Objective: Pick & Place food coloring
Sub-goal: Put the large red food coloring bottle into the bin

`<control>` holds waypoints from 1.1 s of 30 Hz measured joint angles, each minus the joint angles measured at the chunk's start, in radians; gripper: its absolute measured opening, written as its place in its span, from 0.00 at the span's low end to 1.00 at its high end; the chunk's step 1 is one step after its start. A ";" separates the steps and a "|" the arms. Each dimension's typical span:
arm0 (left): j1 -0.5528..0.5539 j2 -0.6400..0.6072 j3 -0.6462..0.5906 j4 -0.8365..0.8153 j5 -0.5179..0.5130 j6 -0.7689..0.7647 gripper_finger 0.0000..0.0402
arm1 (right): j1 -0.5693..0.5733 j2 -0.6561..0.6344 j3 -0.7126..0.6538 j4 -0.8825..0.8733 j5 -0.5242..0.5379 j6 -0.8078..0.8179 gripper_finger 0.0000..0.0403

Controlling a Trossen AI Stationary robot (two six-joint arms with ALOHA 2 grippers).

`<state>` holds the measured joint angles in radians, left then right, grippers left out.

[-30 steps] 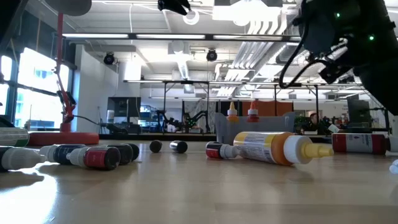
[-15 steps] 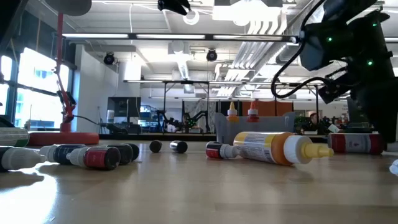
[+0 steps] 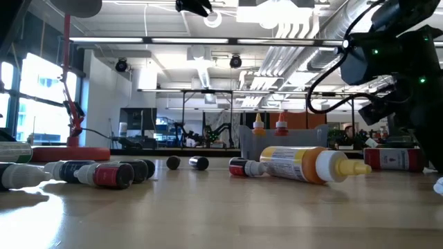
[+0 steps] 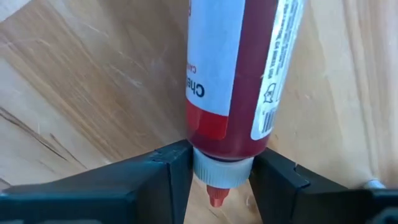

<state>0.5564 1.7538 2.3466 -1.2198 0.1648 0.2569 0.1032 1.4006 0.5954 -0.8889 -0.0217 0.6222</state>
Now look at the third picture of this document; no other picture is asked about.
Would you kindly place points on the small dark blue dropper bottle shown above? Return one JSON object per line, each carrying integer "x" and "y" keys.
{"x": 65, "y": 171}

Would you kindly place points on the black workstation frame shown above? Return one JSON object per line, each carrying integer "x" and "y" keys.
{"x": 328, "y": 93}
{"x": 207, "y": 91}

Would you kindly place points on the black ceiling camera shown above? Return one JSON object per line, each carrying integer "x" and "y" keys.
{"x": 235, "y": 61}
{"x": 121, "y": 65}

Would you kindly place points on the small white background object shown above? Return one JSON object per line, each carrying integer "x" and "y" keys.
{"x": 371, "y": 142}

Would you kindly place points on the person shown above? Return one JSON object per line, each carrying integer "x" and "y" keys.
{"x": 349, "y": 132}

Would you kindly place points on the black cabinet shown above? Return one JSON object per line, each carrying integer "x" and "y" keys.
{"x": 138, "y": 119}

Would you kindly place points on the grey translucent plastic bin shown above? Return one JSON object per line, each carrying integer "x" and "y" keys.
{"x": 294, "y": 145}

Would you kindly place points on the large yellow food coloring bottle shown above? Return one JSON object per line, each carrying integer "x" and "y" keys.
{"x": 258, "y": 130}
{"x": 294, "y": 164}

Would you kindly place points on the black background robot arm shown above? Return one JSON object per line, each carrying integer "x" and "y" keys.
{"x": 185, "y": 133}
{"x": 218, "y": 133}

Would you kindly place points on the large green food coloring bottle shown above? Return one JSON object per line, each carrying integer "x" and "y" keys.
{"x": 15, "y": 152}

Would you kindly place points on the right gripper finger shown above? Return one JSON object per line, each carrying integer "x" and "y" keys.
{"x": 434, "y": 152}

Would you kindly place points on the large red food coloring bottle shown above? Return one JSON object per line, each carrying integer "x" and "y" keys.
{"x": 391, "y": 159}
{"x": 281, "y": 130}

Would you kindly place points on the small red-label dropper bottle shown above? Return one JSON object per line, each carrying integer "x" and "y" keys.
{"x": 107, "y": 176}

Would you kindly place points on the orange partition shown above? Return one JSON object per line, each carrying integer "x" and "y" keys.
{"x": 304, "y": 120}

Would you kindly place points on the red desk lamp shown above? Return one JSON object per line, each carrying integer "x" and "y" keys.
{"x": 69, "y": 154}

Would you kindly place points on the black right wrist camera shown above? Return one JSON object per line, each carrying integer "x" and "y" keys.
{"x": 375, "y": 112}

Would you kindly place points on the black table rig frame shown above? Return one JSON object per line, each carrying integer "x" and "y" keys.
{"x": 173, "y": 152}

